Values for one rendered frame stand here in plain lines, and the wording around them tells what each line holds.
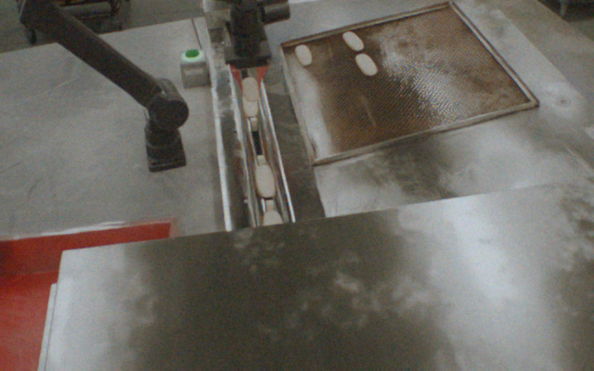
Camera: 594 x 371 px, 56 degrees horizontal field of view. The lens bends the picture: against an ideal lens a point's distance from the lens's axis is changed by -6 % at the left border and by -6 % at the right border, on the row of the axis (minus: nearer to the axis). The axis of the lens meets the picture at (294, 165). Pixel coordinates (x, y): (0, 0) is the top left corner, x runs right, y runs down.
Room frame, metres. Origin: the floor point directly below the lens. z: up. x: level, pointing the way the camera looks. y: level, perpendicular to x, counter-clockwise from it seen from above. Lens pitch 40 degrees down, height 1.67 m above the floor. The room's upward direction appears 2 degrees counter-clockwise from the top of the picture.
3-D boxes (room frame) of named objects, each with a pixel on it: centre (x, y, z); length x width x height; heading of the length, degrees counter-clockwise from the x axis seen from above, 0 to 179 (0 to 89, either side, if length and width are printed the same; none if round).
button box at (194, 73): (1.38, 0.25, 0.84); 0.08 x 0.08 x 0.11; 8
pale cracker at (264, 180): (0.92, 0.06, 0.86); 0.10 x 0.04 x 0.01; 8
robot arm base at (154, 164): (1.06, 0.29, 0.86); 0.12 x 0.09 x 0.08; 14
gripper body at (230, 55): (1.16, 0.10, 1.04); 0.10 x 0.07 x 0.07; 98
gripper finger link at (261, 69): (1.16, 0.09, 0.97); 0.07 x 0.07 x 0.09; 8
